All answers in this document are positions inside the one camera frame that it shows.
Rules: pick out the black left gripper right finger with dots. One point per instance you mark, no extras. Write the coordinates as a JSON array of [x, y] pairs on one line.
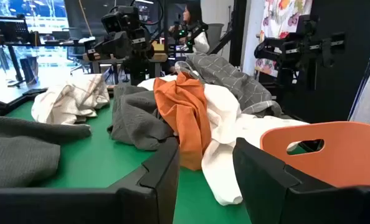
[[281, 199]]

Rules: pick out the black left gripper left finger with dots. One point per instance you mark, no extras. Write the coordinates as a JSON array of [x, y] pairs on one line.
[[79, 208]]

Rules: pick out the cream towel with brown stripes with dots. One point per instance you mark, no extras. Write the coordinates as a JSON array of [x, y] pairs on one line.
[[69, 99]]

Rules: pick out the orange plastic basket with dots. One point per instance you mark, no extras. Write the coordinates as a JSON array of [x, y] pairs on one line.
[[344, 161]]

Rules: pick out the plain dark grey towel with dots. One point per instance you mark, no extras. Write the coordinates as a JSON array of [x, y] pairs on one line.
[[135, 118], [17, 155]]

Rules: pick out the white microfiber towel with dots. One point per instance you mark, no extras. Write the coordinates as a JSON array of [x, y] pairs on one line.
[[225, 130]]

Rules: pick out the orange microfiber towel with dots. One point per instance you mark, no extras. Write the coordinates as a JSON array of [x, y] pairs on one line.
[[185, 118]]

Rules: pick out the dark grey white-checked towel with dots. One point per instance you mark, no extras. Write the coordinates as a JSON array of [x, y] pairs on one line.
[[231, 81]]

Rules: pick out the black background robot arm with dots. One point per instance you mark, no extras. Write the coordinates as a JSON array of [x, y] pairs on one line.
[[185, 34], [297, 46]]

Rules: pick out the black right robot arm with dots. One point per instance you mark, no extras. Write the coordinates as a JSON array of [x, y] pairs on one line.
[[138, 68]]

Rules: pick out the wooden background table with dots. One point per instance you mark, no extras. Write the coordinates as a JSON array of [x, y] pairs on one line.
[[160, 57]]

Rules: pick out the person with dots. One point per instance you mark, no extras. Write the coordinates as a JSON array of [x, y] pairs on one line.
[[194, 15]]

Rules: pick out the grey bin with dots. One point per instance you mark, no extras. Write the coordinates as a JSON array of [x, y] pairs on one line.
[[215, 34]]

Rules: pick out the black desk device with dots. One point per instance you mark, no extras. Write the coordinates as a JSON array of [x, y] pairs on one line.
[[10, 29]]

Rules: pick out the black standing panel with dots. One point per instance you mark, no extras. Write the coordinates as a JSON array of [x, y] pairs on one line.
[[344, 77]]

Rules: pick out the floral patterned cloth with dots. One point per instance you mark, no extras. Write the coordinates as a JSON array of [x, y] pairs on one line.
[[275, 18]]

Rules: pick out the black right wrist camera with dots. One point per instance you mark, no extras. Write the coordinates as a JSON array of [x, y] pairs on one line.
[[119, 18]]

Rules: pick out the wood and black table frame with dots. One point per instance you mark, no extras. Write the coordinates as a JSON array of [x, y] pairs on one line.
[[13, 101]]

